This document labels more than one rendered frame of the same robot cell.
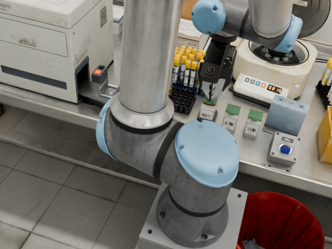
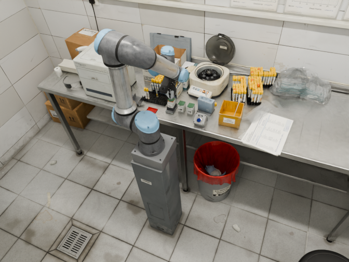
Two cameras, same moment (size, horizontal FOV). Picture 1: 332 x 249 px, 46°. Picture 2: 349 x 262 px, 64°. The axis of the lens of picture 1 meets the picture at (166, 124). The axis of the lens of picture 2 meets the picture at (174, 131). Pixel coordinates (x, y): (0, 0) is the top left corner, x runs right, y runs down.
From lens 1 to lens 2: 0.80 m
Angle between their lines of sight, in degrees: 11
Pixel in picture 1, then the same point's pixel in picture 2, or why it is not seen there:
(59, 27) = (105, 73)
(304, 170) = (210, 128)
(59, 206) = (123, 151)
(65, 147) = not seen: hidden behind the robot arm
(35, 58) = (98, 84)
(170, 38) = (125, 86)
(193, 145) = (139, 119)
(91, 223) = not seen: hidden behind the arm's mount
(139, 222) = not seen: hidden behind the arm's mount
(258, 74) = (198, 85)
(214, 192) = (148, 135)
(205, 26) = (152, 73)
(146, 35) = (117, 86)
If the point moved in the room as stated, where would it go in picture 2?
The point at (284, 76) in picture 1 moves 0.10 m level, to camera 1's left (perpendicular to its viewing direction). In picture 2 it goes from (208, 86) to (193, 85)
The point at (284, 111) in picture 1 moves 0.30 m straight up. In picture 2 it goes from (203, 103) to (203, 62)
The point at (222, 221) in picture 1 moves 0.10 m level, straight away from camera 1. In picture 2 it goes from (159, 146) to (167, 133)
